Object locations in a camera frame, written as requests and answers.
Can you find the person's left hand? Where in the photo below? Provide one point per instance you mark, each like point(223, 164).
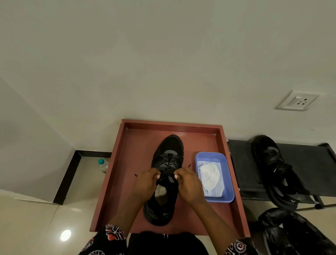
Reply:
point(144, 185)

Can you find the person's right hand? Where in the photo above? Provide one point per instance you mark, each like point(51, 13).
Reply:
point(190, 186)

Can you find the person's right thumb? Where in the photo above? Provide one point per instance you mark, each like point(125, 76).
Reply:
point(177, 179)

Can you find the person's left thumb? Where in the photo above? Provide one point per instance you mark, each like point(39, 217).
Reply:
point(156, 178)

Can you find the black shoelace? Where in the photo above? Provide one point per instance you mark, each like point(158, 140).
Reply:
point(168, 158)

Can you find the person's right forearm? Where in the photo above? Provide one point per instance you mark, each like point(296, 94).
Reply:
point(212, 223)

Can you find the person's left forearm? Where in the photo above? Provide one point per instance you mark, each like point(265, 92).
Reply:
point(126, 212)

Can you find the white paper shoe stuffing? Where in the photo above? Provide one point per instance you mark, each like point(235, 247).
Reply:
point(160, 191)

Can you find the black sneaker with grey panel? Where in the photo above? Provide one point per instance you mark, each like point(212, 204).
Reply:
point(170, 147)
point(270, 160)

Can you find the white cloth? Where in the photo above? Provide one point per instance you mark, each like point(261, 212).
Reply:
point(211, 178)

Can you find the red-brown wooden tray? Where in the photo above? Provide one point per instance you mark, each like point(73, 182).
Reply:
point(131, 147)

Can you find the blue plastic tub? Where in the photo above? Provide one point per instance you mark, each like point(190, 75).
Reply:
point(228, 194)

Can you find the clear bottle with teal cap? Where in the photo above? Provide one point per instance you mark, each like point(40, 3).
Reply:
point(103, 165)

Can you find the black patterned top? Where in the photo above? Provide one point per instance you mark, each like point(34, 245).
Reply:
point(110, 237)

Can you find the black sneaker with white mark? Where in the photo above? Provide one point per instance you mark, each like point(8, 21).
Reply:
point(284, 199)

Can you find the black plastic bag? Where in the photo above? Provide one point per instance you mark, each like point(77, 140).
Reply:
point(296, 233)

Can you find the black metal shoe rack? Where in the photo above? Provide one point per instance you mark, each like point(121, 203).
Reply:
point(315, 163)

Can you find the white wall socket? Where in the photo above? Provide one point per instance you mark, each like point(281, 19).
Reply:
point(296, 100)

